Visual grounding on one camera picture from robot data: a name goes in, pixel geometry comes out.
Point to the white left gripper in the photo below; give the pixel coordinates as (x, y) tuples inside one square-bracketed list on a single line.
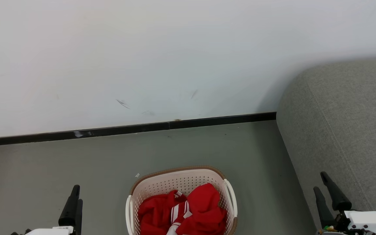
[(49, 231)]

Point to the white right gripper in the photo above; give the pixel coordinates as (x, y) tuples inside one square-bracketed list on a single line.
[(364, 222)]

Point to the red garment with white letters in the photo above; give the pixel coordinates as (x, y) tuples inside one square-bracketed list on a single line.
[(153, 212)]

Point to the plain red garment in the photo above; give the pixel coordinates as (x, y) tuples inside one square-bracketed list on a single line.
[(207, 209)]

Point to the grey fabric sofa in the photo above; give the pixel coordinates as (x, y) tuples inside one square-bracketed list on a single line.
[(344, 124)]

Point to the black baseboard strip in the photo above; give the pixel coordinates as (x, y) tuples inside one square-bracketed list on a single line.
[(126, 129)]

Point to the white perforated laundry basket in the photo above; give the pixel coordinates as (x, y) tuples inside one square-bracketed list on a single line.
[(175, 181)]

